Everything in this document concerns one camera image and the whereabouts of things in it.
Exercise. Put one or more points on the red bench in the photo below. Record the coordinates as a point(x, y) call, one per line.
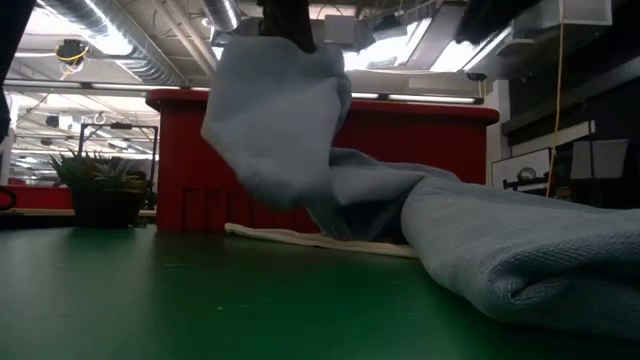
point(45, 197)

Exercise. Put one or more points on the black round ceiling device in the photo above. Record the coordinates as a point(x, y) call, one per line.
point(72, 50)

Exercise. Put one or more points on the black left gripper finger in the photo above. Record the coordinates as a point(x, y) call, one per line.
point(290, 22)

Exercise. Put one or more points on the silver round air duct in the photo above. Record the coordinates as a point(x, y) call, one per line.
point(222, 12)

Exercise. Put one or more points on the green table mat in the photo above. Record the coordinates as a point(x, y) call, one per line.
point(200, 300)

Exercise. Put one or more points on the black device with dial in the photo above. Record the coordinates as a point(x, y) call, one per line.
point(525, 185)

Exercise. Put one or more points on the small potted succulent plant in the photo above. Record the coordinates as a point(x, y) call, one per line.
point(105, 200)

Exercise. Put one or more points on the cream printed tote bag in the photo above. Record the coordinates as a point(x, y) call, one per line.
point(280, 236)

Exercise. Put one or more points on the light blue denim jeans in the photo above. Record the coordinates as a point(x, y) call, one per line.
point(500, 250)

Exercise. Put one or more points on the white board panel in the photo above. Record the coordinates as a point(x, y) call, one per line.
point(515, 165)

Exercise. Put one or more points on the red plastic laundry basket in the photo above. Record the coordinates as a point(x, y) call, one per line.
point(190, 165)

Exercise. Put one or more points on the grey flat panel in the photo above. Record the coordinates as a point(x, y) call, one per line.
point(600, 159)

